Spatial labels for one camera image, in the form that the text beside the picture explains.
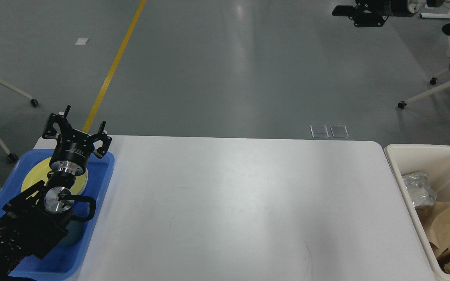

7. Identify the pale green plate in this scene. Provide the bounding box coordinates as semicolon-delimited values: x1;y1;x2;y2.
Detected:
79;170;89;194

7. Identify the white plastic bin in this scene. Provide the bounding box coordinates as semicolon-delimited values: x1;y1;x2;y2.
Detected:
384;144;450;281

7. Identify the yellow plastic plate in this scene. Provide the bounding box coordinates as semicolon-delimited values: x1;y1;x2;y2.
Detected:
20;157;83;194

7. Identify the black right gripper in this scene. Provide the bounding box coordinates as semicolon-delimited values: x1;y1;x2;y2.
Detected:
332;0;420;27

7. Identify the clear floor plate right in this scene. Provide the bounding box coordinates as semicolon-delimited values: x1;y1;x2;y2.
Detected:
330;125;350;139

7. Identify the brown paper bag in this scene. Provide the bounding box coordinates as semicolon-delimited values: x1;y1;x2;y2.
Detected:
416;202;450;260

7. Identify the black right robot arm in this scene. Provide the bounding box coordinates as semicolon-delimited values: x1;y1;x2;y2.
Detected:
332;0;450;36

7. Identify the blue plastic tray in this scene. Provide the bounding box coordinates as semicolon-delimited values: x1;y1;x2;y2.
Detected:
0;149;115;281

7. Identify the clear floor plate left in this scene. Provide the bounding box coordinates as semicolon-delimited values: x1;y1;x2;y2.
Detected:
310;124;330;139

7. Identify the clear floor plate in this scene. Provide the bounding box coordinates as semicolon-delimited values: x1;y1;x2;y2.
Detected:
330;125;350;139
310;124;330;139

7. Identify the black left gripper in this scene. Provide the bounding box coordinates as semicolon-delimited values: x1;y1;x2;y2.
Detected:
42;105;112;176

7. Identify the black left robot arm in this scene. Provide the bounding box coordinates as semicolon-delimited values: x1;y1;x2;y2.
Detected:
0;106;112;281

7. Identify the silver foil bag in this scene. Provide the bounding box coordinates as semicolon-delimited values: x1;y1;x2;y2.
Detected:
402;171;437;209

